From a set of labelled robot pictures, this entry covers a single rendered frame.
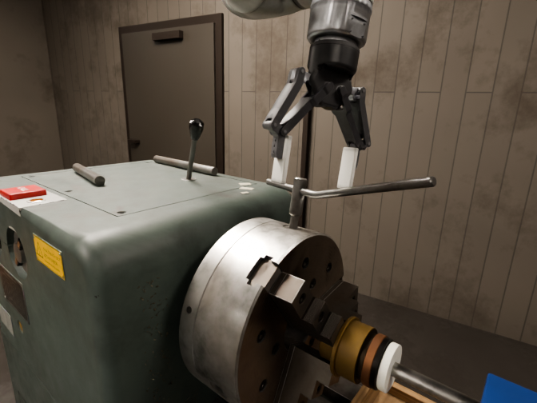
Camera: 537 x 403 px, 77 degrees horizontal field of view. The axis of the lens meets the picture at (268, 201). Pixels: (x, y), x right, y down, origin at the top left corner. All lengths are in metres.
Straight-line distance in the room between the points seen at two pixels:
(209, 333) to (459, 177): 2.20
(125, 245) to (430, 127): 2.22
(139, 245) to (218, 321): 0.16
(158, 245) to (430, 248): 2.30
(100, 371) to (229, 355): 0.19
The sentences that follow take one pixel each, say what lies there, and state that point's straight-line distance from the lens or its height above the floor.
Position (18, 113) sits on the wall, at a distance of 5.18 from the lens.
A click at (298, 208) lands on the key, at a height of 1.27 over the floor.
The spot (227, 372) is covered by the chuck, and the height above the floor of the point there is 1.08.
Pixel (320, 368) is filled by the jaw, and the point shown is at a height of 1.05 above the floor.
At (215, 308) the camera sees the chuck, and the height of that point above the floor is 1.15.
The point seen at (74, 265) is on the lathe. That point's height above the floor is 1.22.
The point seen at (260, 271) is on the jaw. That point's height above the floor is 1.20.
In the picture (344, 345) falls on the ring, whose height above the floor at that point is 1.11.
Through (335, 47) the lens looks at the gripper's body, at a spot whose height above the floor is 1.51.
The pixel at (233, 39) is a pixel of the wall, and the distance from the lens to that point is 3.17.
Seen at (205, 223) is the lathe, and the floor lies 1.23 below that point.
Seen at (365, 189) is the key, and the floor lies 1.33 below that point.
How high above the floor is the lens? 1.43
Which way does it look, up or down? 16 degrees down
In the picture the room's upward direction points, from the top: 2 degrees clockwise
